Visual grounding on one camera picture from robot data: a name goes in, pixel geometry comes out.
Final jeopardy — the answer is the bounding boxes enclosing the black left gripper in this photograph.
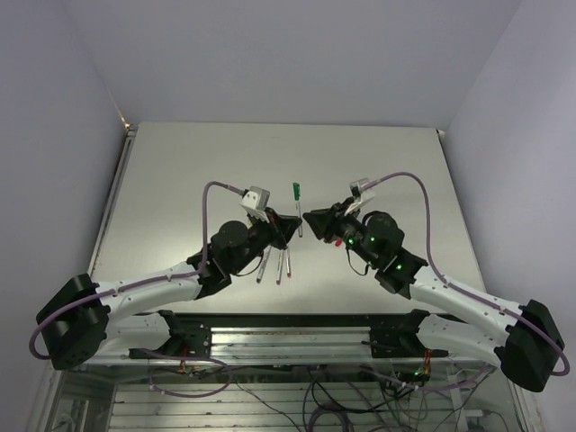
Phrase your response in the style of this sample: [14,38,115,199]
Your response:
[229,206,301,273]

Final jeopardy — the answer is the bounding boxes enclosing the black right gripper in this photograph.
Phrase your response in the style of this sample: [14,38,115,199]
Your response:
[303,197,380,267]

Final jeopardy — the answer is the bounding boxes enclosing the white marker green end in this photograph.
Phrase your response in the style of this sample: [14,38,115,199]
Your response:
[294,200,303,239]

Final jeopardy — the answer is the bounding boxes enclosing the green pen cap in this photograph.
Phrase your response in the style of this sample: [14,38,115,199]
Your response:
[292,183,301,203]

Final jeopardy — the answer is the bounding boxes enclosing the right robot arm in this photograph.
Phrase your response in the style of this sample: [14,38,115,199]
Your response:
[303,203,564,392]

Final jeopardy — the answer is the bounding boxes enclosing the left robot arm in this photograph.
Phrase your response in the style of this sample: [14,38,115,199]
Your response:
[29,208,302,370]

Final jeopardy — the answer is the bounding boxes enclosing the white marker red end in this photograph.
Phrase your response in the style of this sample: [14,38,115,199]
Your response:
[285,248,293,278]

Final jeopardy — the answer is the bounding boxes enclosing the white marker purple end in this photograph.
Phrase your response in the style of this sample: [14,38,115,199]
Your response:
[275,249,284,285]

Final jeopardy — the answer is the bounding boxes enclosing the white marker blue end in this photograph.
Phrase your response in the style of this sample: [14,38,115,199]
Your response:
[256,247,272,284]

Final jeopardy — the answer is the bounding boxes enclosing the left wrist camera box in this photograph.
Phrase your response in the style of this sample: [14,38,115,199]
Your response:
[240,186,270,222]

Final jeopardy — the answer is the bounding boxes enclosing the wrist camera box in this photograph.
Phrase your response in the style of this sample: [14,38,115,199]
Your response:
[240,186,270,222]
[346,177,374,214]

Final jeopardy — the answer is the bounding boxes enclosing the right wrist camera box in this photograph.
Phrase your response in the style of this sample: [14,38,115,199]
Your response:
[346,177,374,214]

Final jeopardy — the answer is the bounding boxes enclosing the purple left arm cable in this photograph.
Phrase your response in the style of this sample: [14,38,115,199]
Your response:
[28,180,248,360]

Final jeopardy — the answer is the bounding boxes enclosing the aluminium frame rails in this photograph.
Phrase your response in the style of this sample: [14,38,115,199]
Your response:
[44,314,541,432]

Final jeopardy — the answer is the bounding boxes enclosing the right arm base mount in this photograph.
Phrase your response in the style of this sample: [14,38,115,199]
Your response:
[361,309,432,358]

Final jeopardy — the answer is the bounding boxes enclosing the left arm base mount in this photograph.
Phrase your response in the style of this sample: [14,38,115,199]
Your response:
[129,310,212,360]

